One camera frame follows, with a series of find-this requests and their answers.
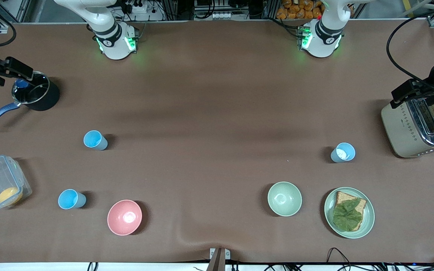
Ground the blue plastic cup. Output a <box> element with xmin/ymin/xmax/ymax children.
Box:
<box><xmin>330</xmin><ymin>142</ymin><xmax>356</xmax><ymax>163</ymax></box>
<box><xmin>58</xmin><ymin>189</ymin><xmax>87</xmax><ymax>210</ymax></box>
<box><xmin>83</xmin><ymin>130</ymin><xmax>109</xmax><ymax>151</ymax></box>

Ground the beige metal toaster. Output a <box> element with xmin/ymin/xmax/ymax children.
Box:
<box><xmin>381</xmin><ymin>96</ymin><xmax>434</xmax><ymax>159</ymax></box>

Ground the brown bread slice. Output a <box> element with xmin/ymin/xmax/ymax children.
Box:
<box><xmin>333</xmin><ymin>191</ymin><xmax>368</xmax><ymax>232</ymax></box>

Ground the orange food piece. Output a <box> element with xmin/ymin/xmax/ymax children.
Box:
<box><xmin>0</xmin><ymin>187</ymin><xmax>21</xmax><ymax>206</ymax></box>

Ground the green plate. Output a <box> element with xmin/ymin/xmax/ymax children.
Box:
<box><xmin>324</xmin><ymin>187</ymin><xmax>375</xmax><ymax>239</ymax></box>

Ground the green lettuce leaf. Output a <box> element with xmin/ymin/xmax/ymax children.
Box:
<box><xmin>332</xmin><ymin>198</ymin><xmax>363</xmax><ymax>231</ymax></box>

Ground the bag of orange buns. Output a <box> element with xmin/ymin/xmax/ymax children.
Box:
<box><xmin>276</xmin><ymin>0</ymin><xmax>324</xmax><ymax>20</ymax></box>

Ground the green bowl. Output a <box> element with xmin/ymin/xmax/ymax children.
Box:
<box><xmin>267</xmin><ymin>181</ymin><xmax>303</xmax><ymax>217</ymax></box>

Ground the pink bowl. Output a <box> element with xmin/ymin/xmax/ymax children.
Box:
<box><xmin>107</xmin><ymin>199</ymin><xmax>143</xmax><ymax>236</ymax></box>

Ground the black pot with blue handle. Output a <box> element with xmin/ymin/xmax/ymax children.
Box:
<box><xmin>0</xmin><ymin>71</ymin><xmax>61</xmax><ymax>130</ymax></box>

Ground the black looped cable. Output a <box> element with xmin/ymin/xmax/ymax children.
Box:
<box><xmin>326</xmin><ymin>247</ymin><xmax>351</xmax><ymax>266</ymax></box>

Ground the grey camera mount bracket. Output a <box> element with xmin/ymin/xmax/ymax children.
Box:
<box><xmin>206</xmin><ymin>247</ymin><xmax>231</xmax><ymax>271</ymax></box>

